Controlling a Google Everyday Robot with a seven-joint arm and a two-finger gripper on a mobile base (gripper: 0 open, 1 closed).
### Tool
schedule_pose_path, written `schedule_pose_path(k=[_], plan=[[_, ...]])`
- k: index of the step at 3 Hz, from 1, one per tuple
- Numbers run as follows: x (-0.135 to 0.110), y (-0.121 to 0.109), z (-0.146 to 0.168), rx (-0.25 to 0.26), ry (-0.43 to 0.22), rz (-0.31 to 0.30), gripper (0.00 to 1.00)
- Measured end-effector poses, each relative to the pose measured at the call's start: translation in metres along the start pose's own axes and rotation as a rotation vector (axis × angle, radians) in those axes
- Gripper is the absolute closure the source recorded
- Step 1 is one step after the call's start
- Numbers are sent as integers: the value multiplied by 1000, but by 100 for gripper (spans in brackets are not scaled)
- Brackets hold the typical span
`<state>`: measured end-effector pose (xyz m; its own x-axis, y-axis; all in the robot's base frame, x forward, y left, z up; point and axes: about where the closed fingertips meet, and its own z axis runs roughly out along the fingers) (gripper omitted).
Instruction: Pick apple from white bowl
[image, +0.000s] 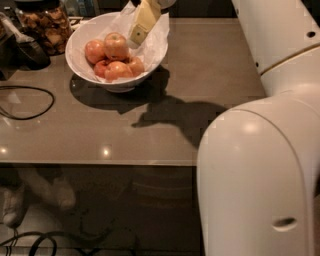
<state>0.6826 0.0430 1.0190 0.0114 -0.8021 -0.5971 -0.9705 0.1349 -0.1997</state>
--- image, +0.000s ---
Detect glass jar of dried chips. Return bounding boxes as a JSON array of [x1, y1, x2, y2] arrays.
[[14, 0, 72, 56]]

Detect white ceramic bowl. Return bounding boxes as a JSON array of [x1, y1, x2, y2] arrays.
[[65, 12, 169, 92]]

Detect black scoop with handle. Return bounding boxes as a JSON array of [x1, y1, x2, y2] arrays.
[[0, 12, 51, 70]]

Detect white sneaker left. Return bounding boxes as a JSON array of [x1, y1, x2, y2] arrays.
[[2, 186, 25, 229]]

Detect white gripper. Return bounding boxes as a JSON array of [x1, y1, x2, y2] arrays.
[[127, 0, 177, 49]]

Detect white paper liner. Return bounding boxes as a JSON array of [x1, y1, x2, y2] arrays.
[[94, 0, 169, 84]]

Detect black cables on floor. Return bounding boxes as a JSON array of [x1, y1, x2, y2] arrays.
[[0, 206, 138, 256]]

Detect white sneaker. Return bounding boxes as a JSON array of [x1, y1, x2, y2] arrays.
[[53, 177, 76, 210], [2, 186, 25, 229]]

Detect white sneaker right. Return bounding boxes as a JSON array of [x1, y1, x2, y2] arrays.
[[53, 177, 76, 210]]

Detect small lower-left red apple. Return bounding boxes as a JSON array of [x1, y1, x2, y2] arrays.
[[93, 59, 110, 78]]

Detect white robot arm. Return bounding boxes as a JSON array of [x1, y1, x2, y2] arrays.
[[197, 0, 320, 256]]

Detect black cable on table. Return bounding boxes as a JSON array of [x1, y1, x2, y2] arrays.
[[0, 85, 56, 121]]

